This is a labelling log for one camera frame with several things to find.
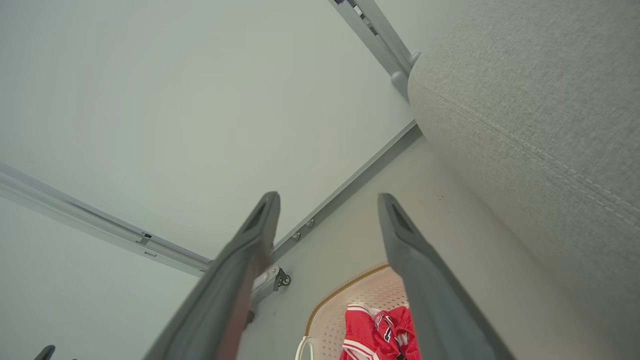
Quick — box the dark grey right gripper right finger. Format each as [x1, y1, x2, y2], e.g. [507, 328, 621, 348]
[377, 193, 516, 360]

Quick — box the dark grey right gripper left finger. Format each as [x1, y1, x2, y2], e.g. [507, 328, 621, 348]
[142, 191, 281, 360]

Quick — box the red and white jersey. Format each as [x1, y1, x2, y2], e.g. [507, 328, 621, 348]
[340, 303, 422, 360]

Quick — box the grey fabric sofa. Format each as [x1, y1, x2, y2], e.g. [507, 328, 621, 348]
[407, 0, 640, 360]

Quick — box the white perforated laundry basket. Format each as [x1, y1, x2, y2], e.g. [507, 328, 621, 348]
[295, 263, 412, 360]

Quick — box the grey metal partition base rail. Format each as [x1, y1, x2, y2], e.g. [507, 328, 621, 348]
[249, 120, 424, 307]

